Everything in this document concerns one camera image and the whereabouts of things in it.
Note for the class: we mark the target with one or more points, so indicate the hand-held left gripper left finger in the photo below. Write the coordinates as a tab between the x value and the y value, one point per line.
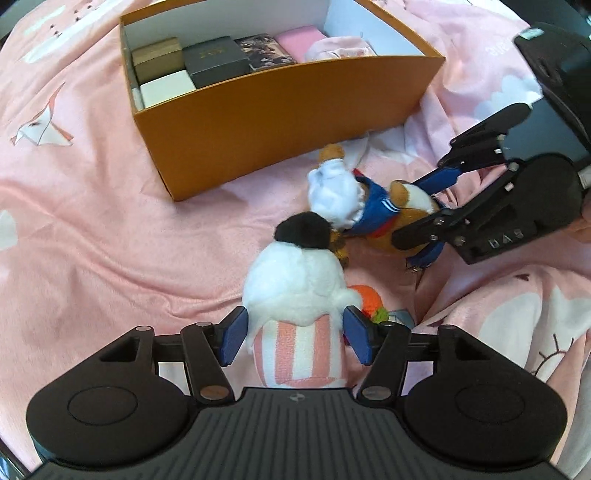
233	337

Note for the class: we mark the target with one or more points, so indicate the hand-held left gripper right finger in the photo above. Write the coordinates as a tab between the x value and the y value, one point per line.
360	334

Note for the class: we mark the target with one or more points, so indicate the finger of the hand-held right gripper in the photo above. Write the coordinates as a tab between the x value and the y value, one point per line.
438	180
425	230

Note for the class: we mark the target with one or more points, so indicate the brown plush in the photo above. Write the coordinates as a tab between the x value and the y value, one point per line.
383	198

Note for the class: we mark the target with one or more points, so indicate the white plush with striped pants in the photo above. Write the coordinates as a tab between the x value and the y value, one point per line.
295	281

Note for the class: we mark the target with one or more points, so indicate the orange cardboard box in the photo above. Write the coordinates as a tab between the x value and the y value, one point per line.
277	115

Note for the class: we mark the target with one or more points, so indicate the pink cartoon print pouch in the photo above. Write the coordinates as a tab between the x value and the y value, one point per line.
300	41

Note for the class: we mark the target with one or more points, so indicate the brown patterned small box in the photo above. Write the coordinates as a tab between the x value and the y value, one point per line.
263	50

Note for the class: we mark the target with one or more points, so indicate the dark grey small box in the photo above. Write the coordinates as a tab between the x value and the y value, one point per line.
214	60

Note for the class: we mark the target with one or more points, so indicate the orange carrot charm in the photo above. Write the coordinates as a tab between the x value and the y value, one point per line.
364	300

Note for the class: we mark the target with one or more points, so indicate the blue card tag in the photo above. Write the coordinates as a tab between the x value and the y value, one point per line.
399	319

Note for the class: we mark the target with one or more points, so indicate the pink printed blanket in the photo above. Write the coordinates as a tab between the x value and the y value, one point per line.
92	207

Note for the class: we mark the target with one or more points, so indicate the small cream box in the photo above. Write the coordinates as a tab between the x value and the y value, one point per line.
166	87

